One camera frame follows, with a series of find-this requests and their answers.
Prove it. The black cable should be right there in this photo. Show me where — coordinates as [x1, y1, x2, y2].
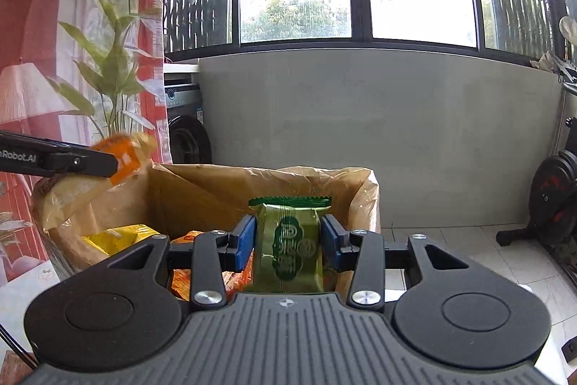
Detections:
[0, 323, 40, 370]

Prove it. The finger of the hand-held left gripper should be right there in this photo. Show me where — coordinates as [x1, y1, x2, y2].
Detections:
[45, 140, 122, 179]

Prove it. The white plastic bag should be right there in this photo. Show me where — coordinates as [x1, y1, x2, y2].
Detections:
[559, 16, 577, 48]

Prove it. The orange snack packet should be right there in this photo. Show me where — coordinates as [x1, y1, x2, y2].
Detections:
[169, 230, 254, 303]

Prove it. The black exercise bike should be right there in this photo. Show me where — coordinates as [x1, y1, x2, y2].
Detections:
[496, 69, 577, 282]

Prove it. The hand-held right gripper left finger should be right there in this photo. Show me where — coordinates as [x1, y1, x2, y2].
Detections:
[106, 214, 259, 308]

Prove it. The white countertop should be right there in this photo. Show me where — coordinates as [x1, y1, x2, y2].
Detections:
[163, 61, 202, 87]

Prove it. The cardboard box with plastic liner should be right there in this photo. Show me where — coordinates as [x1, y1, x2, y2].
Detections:
[31, 162, 382, 305]

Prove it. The beige cloth on bike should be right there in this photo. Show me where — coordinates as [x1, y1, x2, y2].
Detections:
[530, 51, 577, 82]

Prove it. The grey washing machine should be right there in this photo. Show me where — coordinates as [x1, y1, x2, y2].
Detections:
[163, 83, 213, 166]

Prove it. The yellow snack packet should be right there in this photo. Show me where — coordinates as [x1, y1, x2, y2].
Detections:
[83, 223, 159, 258]

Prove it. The orange bread packet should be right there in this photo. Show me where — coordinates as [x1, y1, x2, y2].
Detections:
[31, 131, 159, 232]

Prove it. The green snack packet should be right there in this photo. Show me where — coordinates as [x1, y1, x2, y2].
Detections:
[248, 195, 332, 294]

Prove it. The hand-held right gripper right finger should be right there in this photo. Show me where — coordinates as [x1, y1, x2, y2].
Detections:
[321, 214, 472, 308]

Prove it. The red printed curtain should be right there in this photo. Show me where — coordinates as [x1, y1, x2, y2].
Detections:
[0, 0, 173, 368]

